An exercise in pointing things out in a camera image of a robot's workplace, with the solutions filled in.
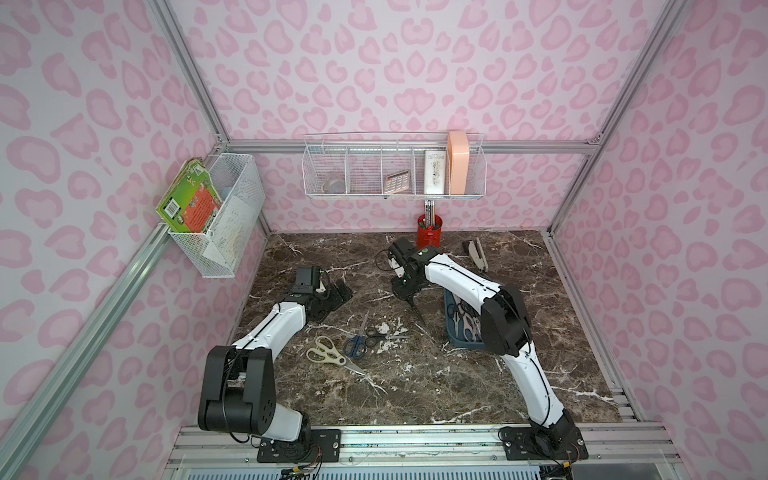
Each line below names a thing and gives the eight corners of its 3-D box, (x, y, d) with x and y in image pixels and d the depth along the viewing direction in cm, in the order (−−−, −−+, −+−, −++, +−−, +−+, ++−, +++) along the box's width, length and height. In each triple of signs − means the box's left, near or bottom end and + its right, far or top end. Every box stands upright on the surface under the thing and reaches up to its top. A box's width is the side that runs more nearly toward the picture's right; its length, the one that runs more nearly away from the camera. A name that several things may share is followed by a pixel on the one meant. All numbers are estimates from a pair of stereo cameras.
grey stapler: (476, 272, 110) (478, 266, 107) (467, 244, 119) (468, 238, 116) (487, 271, 110) (489, 265, 108) (477, 243, 119) (478, 238, 116)
